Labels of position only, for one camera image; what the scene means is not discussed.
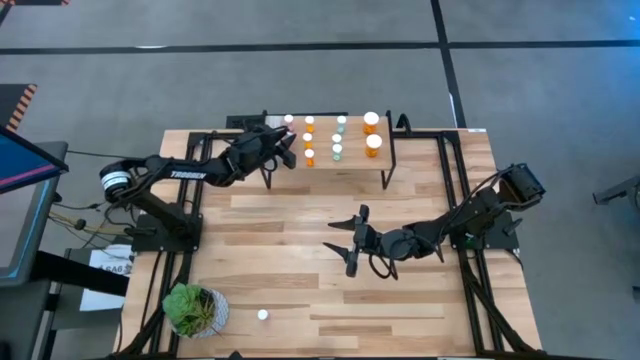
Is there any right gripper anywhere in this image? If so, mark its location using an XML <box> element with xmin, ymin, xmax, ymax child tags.
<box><xmin>322</xmin><ymin>203</ymin><xmax>382</xmax><ymax>279</ymax></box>

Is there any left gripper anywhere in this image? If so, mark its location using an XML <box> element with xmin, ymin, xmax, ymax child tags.
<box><xmin>234</xmin><ymin>123</ymin><xmax>298</xmax><ymax>172</ymax></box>

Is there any large orange pill bottle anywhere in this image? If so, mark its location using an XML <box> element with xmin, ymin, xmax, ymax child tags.
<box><xmin>362</xmin><ymin>110</ymin><xmax>381</xmax><ymax>135</ymax></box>
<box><xmin>365</xmin><ymin>133</ymin><xmax>384</xmax><ymax>159</ymax></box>

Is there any wooden shelf with black legs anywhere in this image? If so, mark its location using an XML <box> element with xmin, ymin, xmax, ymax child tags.
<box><xmin>258</xmin><ymin>108</ymin><xmax>398</xmax><ymax>191</ymax></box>

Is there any black power strip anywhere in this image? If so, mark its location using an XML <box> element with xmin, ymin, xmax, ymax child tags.
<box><xmin>225</xmin><ymin>114</ymin><xmax>266</xmax><ymax>131</ymax></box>

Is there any green plant in white pot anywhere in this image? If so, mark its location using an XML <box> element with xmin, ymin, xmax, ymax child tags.
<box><xmin>162</xmin><ymin>282</ymin><xmax>231</xmax><ymax>340</ymax></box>

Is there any white paper sheet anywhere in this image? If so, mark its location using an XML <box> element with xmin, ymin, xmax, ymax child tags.
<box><xmin>79</xmin><ymin>243</ymin><xmax>136</xmax><ymax>312</ymax></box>

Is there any hazard striped floor mat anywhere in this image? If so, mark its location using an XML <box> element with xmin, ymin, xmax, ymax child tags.
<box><xmin>0</xmin><ymin>0</ymin><xmax>71</xmax><ymax>7</ymax></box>
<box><xmin>0</xmin><ymin>83</ymin><xmax>39</xmax><ymax>134</ymax></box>

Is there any black stand leg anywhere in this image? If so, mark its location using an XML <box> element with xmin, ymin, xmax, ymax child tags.
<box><xmin>592</xmin><ymin>174</ymin><xmax>640</xmax><ymax>206</ymax></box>

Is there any dark grey desk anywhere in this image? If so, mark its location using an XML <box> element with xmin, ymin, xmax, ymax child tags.
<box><xmin>0</xmin><ymin>141</ymin><xmax>131</xmax><ymax>360</ymax></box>

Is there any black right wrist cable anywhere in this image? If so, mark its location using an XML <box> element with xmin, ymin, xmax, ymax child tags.
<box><xmin>368</xmin><ymin>251</ymin><xmax>402</xmax><ymax>282</ymax></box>

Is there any black floor cable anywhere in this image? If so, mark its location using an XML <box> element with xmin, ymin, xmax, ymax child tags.
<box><xmin>67</xmin><ymin>148</ymin><xmax>157</xmax><ymax>162</ymax></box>

